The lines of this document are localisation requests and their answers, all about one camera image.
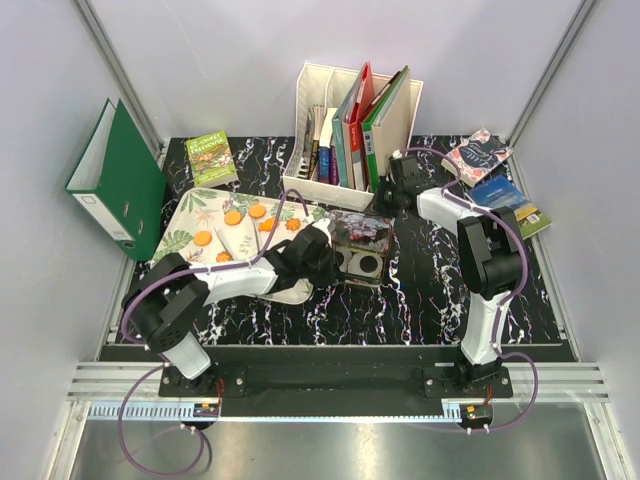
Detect black sandwich cookie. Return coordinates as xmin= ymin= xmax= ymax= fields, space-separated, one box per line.
xmin=360 ymin=255 xmax=381 ymax=274
xmin=335 ymin=252 xmax=345 ymax=270

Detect gold cookie tin base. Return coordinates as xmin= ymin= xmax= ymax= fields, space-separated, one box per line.
xmin=334 ymin=247 xmax=385 ymax=286

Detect gold tin lid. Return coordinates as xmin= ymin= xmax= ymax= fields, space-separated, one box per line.
xmin=329 ymin=210 xmax=392 ymax=256

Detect metal serving tongs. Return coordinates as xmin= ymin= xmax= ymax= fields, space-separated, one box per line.
xmin=213 ymin=221 xmax=260 ymax=260

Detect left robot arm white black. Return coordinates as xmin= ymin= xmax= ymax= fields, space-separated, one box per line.
xmin=121 ymin=218 xmax=333 ymax=396

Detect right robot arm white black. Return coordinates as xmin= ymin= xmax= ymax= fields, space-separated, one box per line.
xmin=371 ymin=150 xmax=528 ymax=397

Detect white paper cup front left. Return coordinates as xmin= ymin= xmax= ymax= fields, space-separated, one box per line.
xmin=334 ymin=248 xmax=353 ymax=274

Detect orange shell shaped cookie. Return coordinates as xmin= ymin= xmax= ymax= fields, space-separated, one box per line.
xmin=285 ymin=218 xmax=301 ymax=232

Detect orange fish shaped cookie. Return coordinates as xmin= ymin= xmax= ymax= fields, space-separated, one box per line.
xmin=258 ymin=217 xmax=279 ymax=233

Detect orange round sandwich cookie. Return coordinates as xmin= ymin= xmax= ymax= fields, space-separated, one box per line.
xmin=248 ymin=203 xmax=266 ymax=220

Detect orange cookie tray front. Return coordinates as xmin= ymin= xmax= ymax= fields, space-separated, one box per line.
xmin=216 ymin=251 xmax=232 ymax=263

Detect orange cookie tray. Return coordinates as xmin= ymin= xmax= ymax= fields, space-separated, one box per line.
xmin=216 ymin=251 xmax=232 ymax=263
xmin=193 ymin=230 xmax=213 ymax=247

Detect floral cover paperback book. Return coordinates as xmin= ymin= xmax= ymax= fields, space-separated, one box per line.
xmin=441 ymin=128 xmax=513 ymax=187

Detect blue landscape cover book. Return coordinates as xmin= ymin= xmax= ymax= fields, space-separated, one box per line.
xmin=465 ymin=174 xmax=551 ymax=240

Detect floral patterned serving tray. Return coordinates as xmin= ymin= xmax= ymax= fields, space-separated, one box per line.
xmin=143 ymin=188 xmax=334 ymax=304

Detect orange cookie near tray left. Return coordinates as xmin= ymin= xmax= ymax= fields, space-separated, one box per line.
xmin=193 ymin=230 xmax=213 ymax=247

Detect white desk file organizer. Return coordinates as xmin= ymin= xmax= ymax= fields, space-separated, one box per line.
xmin=283 ymin=62 xmax=423 ymax=211

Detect green treehouse paperback book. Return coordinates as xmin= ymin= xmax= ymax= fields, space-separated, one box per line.
xmin=186 ymin=131 xmax=238 ymax=188

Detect green lever arch binder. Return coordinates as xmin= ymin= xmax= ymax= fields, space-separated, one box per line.
xmin=65 ymin=100 xmax=166 ymax=262

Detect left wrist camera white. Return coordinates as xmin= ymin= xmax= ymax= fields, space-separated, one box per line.
xmin=305 ymin=215 xmax=333 ymax=239

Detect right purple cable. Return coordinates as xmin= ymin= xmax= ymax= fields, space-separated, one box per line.
xmin=399 ymin=147 xmax=539 ymax=432

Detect purple cable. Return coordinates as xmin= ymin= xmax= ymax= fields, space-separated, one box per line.
xmin=399 ymin=147 xmax=539 ymax=432
xmin=117 ymin=188 xmax=311 ymax=475

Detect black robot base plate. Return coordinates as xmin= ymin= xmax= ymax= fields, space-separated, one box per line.
xmin=159 ymin=346 xmax=513 ymax=421

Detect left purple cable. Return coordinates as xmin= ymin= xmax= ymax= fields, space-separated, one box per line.
xmin=117 ymin=188 xmax=311 ymax=475

